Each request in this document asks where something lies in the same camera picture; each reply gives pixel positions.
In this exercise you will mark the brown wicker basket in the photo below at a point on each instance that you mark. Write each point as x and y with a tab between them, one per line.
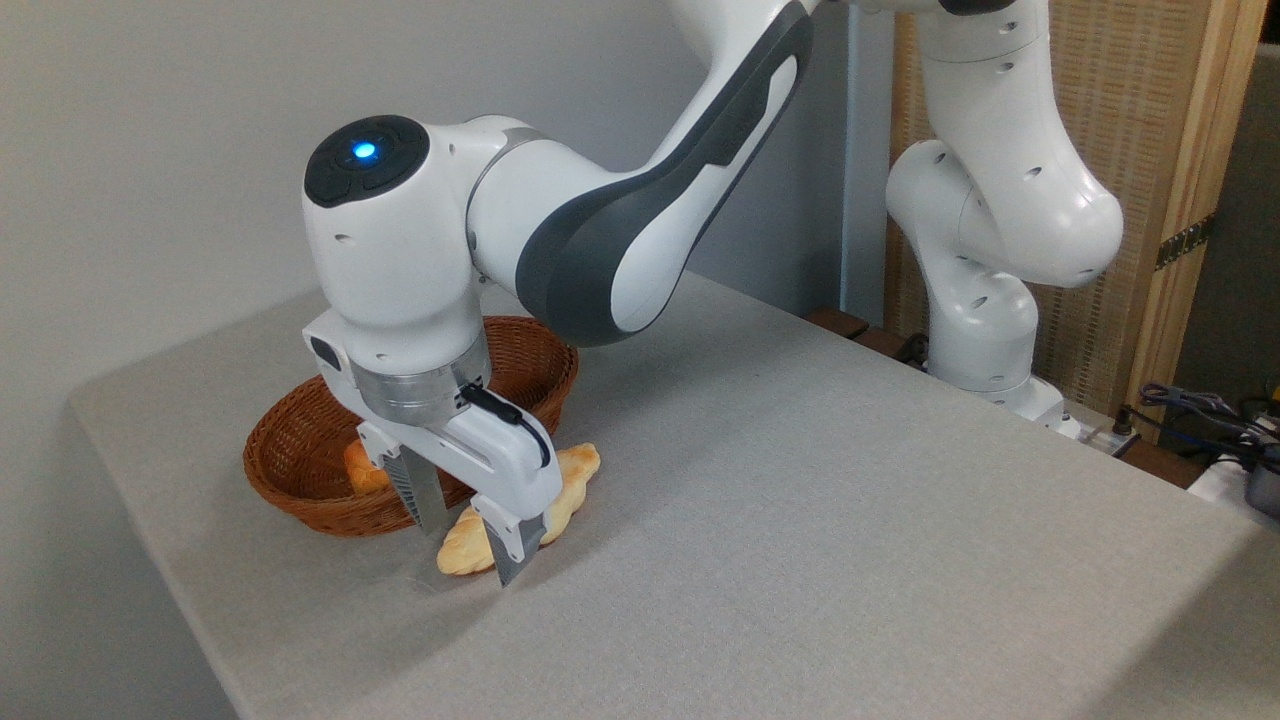
290	470

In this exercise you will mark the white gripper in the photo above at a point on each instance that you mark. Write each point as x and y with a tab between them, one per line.
490	460

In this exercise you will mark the brown wooden base board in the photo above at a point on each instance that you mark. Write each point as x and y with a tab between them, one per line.
860	333

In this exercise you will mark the small orange bread roll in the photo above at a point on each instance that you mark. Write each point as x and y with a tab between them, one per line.
362	477

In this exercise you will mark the grey tablecloth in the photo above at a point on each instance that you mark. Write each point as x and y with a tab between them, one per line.
800	550

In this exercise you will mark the metal screen hinge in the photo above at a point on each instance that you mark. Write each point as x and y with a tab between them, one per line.
1185	242

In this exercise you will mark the wooden rattan folding screen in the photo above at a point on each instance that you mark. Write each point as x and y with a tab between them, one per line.
1130	100

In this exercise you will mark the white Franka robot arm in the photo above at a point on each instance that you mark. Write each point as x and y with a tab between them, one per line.
390	270

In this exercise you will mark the long pale braided bread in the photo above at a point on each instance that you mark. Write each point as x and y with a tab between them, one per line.
578	470

